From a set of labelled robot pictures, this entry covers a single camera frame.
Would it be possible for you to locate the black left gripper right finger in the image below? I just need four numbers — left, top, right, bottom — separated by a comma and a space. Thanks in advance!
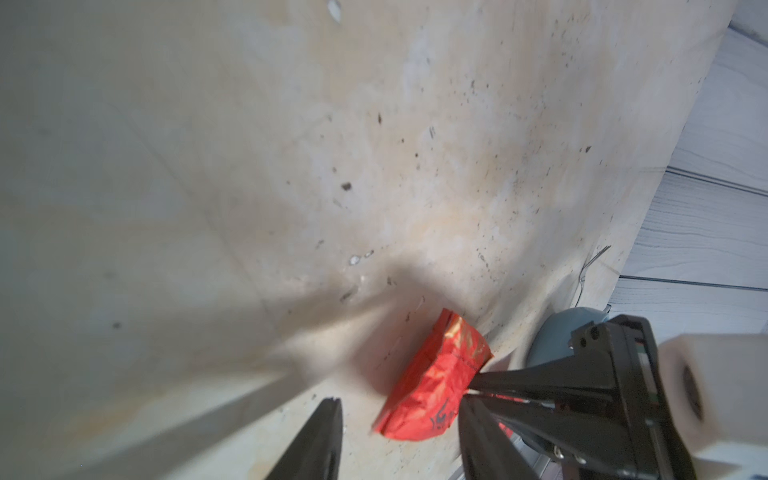
458, 397, 539, 480

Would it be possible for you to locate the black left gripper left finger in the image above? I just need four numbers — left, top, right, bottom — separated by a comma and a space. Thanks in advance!
266, 397, 343, 480

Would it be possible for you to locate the blue round plate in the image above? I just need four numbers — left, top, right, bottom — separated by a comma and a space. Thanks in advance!
525, 307, 608, 368

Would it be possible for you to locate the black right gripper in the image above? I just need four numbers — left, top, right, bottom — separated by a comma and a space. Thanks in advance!
469, 315, 697, 479

